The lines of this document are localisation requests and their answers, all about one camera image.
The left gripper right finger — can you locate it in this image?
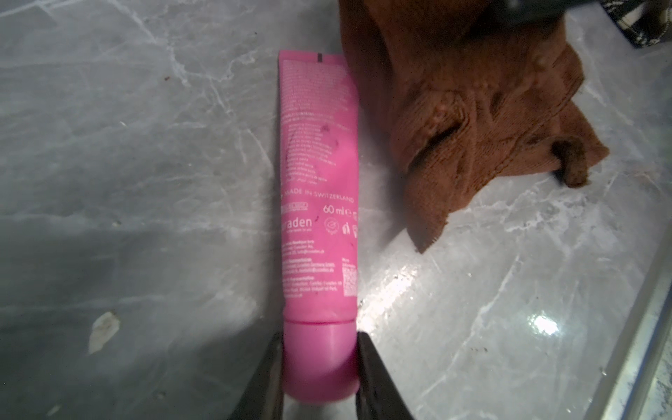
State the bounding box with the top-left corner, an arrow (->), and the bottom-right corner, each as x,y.
355,332 -> 414,420

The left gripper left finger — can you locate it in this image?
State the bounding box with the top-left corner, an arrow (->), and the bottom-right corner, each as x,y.
229,332 -> 285,420

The pink toothpaste tube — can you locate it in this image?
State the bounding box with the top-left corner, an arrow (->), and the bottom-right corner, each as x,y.
278,51 -> 360,404

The brown cloth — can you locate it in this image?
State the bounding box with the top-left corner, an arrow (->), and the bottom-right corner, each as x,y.
339,1 -> 609,252

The striped black white cloth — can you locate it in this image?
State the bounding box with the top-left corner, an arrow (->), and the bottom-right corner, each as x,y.
600,0 -> 671,48

